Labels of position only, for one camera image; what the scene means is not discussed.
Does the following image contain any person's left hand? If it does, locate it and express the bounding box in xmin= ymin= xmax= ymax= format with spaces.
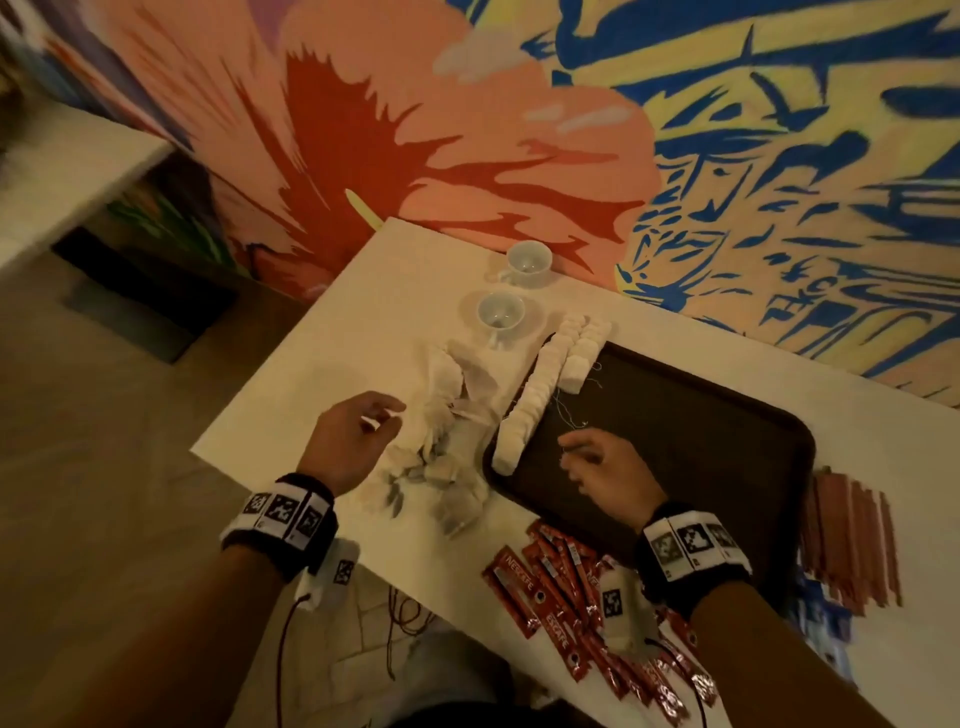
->
xmin=297 ymin=390 xmax=408 ymax=498

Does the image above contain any person's right hand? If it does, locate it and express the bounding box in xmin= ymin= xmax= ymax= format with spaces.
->
xmin=558 ymin=426 xmax=671 ymax=533

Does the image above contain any dark brown tray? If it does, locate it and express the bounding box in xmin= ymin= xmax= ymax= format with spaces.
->
xmin=481 ymin=340 xmax=821 ymax=611

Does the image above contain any pile of white tea bags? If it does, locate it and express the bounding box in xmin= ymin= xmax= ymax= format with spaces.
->
xmin=360 ymin=340 xmax=506 ymax=540

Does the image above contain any row of tea bags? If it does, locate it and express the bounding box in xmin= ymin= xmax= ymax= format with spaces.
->
xmin=490 ymin=310 xmax=618 ymax=479

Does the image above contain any pile of red Nescafe sachets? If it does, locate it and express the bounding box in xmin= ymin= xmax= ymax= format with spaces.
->
xmin=481 ymin=517 xmax=723 ymax=728

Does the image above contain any pile of blue sachets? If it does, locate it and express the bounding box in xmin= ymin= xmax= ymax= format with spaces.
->
xmin=786 ymin=577 xmax=858 ymax=686

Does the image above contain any person's left forearm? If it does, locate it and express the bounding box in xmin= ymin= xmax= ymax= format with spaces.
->
xmin=60 ymin=547 xmax=287 ymax=728

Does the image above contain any person's right forearm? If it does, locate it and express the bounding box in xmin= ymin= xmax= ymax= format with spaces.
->
xmin=690 ymin=577 xmax=894 ymax=728

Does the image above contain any person's black shirt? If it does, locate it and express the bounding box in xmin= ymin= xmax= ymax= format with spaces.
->
xmin=367 ymin=693 xmax=605 ymax=728

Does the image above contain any black marker wristband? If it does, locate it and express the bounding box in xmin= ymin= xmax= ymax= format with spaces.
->
xmin=219 ymin=472 xmax=341 ymax=584
xmin=633 ymin=502 xmax=756 ymax=621

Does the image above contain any small white cup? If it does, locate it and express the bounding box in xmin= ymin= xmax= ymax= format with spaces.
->
xmin=472 ymin=286 xmax=533 ymax=351
xmin=493 ymin=238 xmax=558 ymax=288

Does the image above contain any white side table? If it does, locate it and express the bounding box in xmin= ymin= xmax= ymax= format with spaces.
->
xmin=0 ymin=93 xmax=176 ymax=275

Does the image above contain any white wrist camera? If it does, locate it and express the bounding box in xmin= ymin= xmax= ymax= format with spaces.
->
xmin=306 ymin=537 xmax=363 ymax=611
xmin=594 ymin=562 xmax=654 ymax=665

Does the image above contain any loose floor cable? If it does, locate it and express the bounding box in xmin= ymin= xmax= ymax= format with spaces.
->
xmin=384 ymin=585 xmax=440 ymax=680

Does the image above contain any black camera cable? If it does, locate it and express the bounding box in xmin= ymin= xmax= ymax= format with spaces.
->
xmin=271 ymin=592 xmax=317 ymax=728
xmin=648 ymin=637 xmax=710 ymax=728

